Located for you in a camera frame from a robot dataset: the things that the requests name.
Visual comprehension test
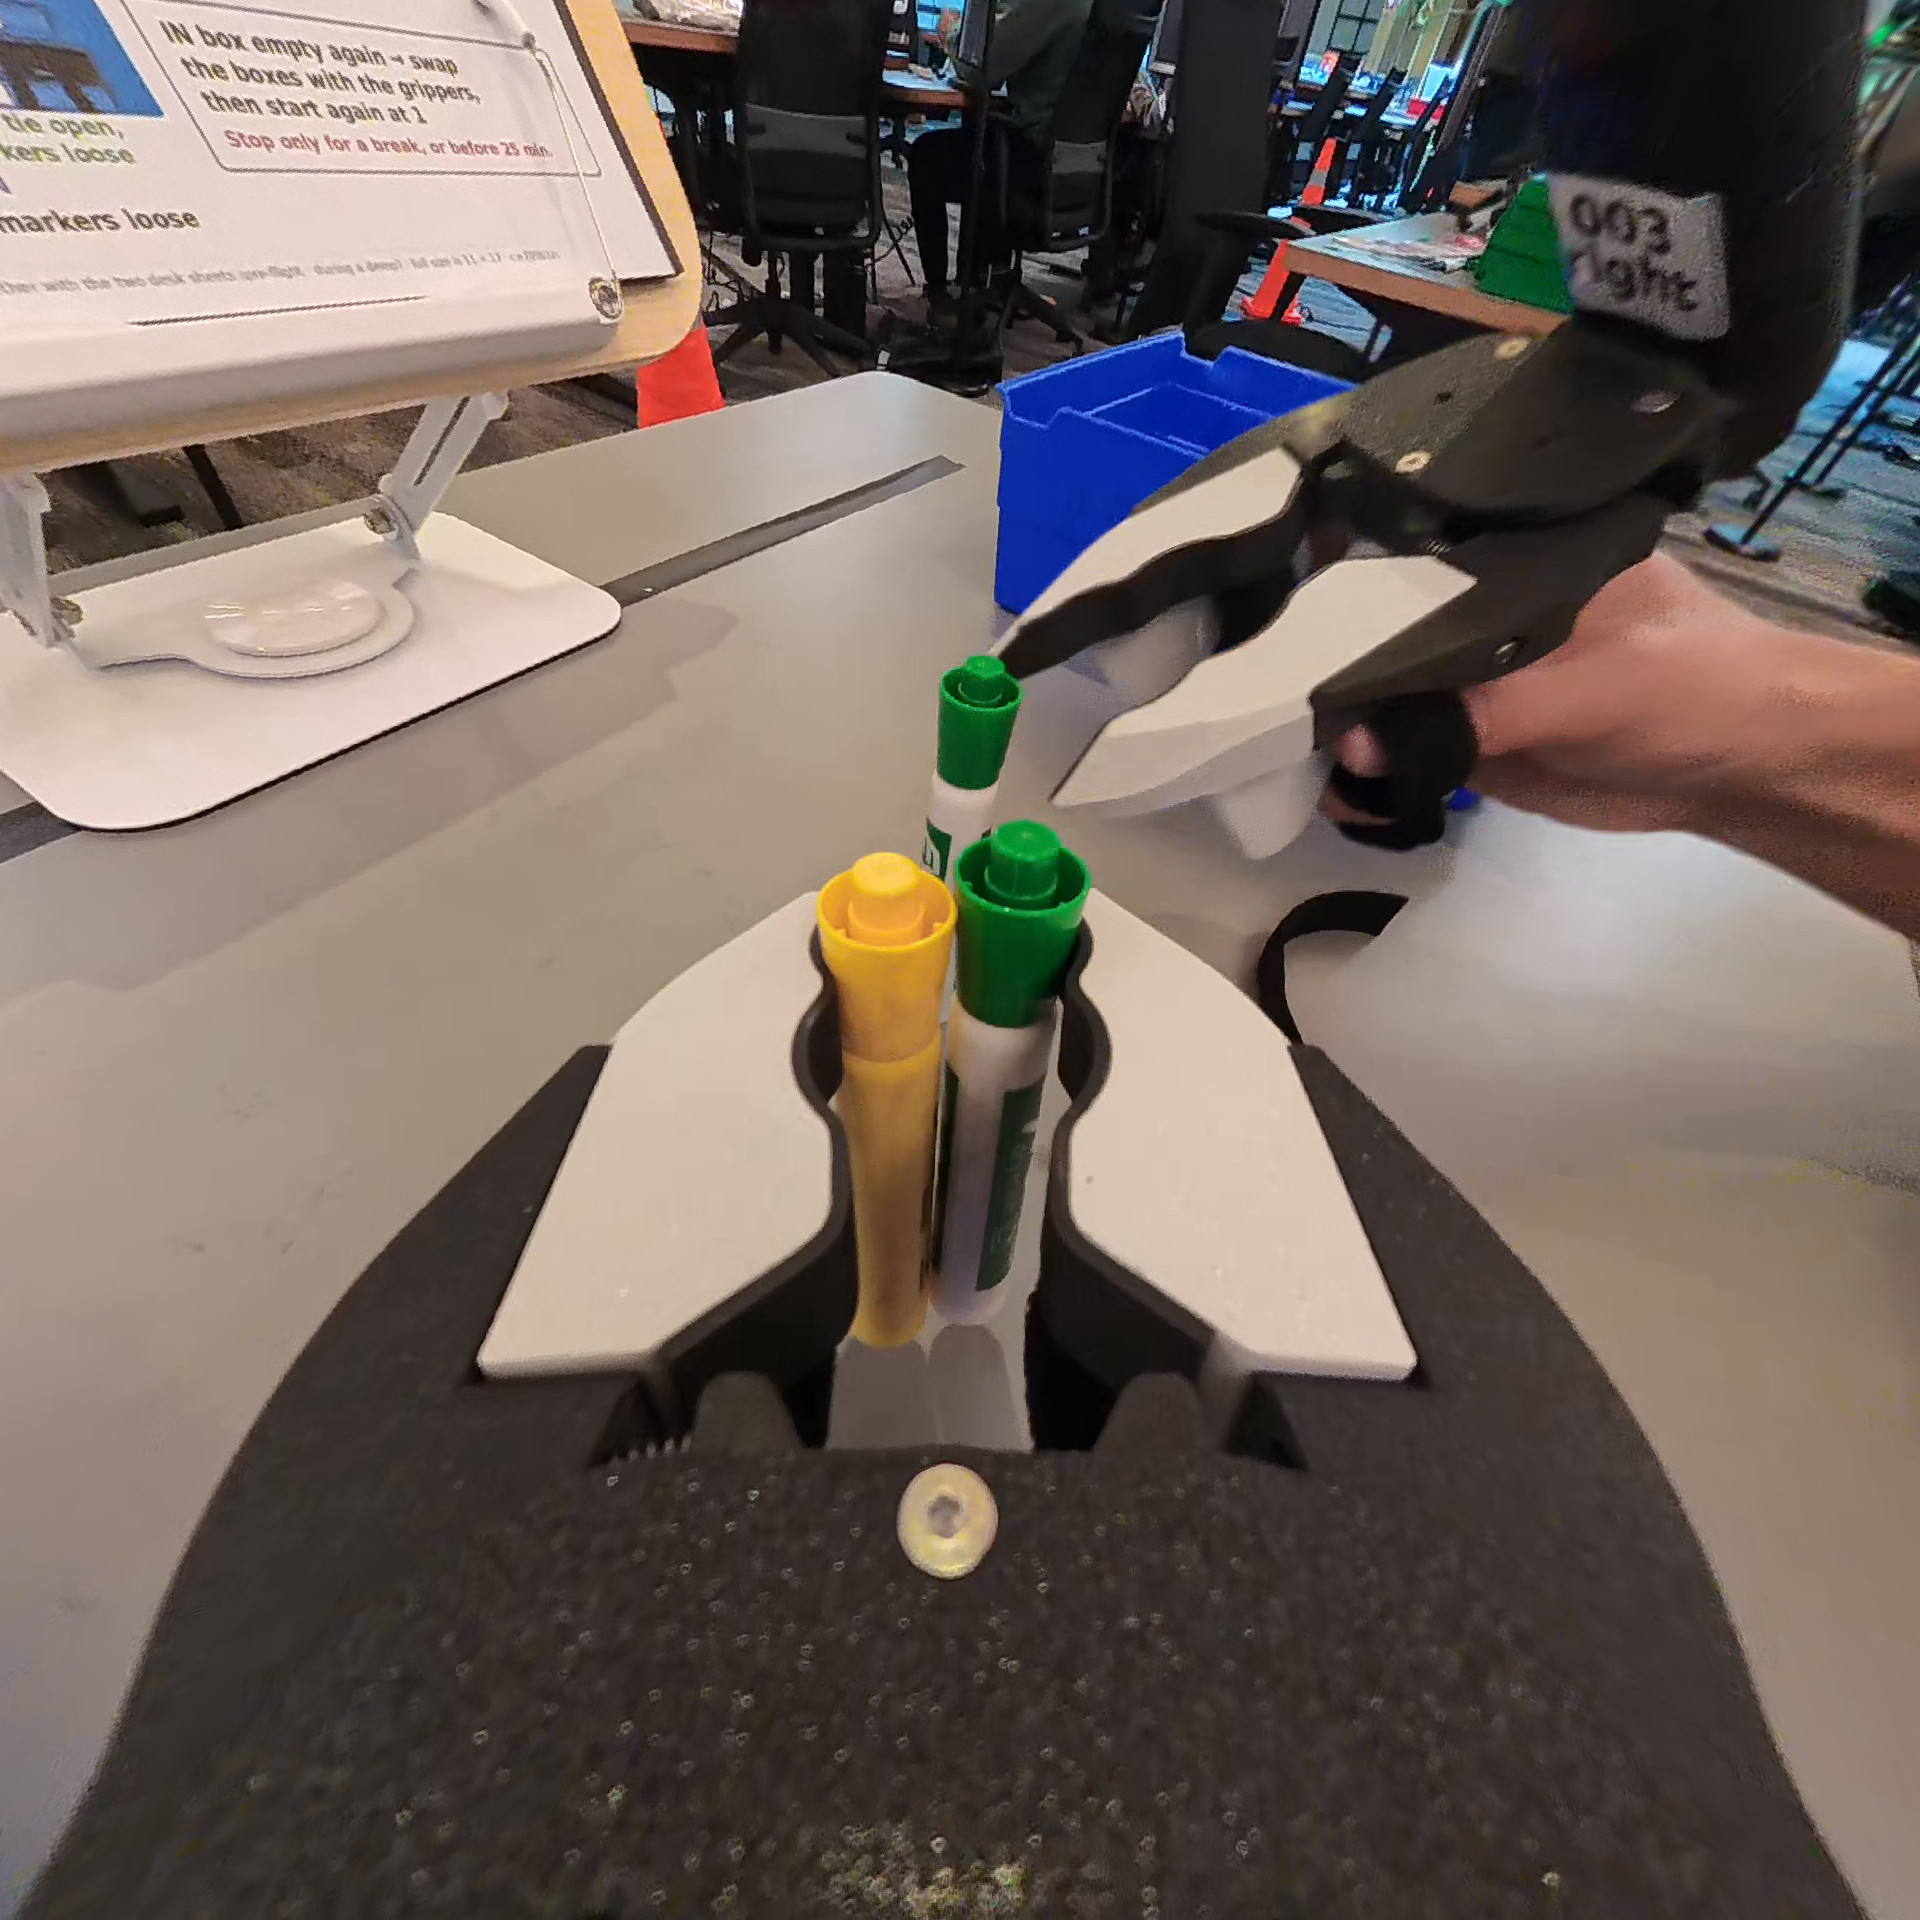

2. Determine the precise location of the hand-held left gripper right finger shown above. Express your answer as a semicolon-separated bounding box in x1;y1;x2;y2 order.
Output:
1026;900;1422;1427

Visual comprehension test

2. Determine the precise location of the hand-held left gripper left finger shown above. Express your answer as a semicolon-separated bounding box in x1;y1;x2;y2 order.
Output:
478;891;859;1422

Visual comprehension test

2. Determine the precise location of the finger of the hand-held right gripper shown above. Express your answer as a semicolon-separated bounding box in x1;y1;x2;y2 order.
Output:
1049;552;1483;818
989;442;1337;696

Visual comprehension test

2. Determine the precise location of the black hook-and-loop strap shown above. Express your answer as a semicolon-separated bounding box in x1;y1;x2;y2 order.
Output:
1255;889;1414;1048

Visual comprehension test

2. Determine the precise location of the yellow highlighter marker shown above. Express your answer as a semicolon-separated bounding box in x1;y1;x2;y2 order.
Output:
815;852;961;1350

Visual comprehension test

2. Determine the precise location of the green dry erase marker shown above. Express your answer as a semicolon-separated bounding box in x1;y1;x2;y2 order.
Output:
933;822;1094;1327
922;656;1025;887

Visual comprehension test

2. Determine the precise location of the grey desk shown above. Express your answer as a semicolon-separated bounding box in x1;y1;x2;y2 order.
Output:
0;368;1920;1892

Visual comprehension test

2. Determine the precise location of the person's right hand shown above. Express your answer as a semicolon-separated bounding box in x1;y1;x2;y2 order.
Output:
1325;556;1789;889

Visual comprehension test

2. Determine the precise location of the blue plastic bin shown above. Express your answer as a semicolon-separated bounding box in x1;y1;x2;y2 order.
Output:
994;329;1360;618

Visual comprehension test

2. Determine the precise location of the green box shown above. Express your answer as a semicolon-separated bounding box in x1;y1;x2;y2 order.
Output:
1471;172;1577;318

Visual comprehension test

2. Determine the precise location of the wooden work table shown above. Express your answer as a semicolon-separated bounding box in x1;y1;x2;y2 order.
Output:
1283;211;1577;343

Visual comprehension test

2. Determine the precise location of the orange traffic cone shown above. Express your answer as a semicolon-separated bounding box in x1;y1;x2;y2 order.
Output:
1242;135;1344;324
633;318;728;431

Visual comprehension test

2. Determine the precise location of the black office chair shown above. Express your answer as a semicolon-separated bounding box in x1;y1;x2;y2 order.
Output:
704;0;906;377

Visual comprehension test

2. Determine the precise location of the wooden white book stand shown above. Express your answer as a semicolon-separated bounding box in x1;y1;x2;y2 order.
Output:
0;0;706;834

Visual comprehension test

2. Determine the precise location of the printed instruction sheet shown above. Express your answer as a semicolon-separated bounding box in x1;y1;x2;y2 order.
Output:
0;0;685;396

